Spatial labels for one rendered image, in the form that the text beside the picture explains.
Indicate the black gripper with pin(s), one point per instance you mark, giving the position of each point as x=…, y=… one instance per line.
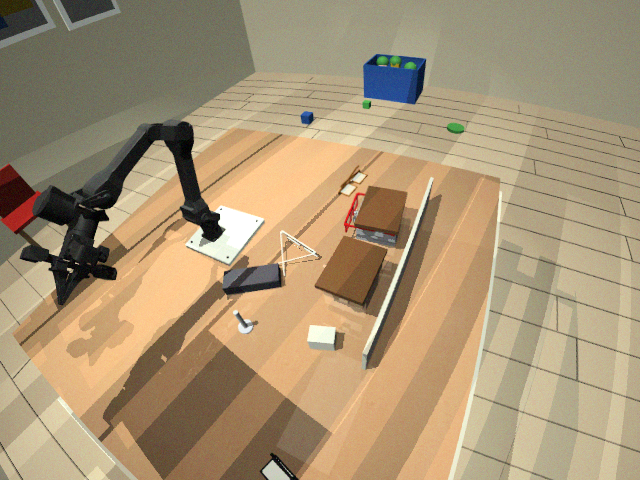
x=59, y=266

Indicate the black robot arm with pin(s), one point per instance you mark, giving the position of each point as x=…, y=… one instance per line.
x=103, y=189

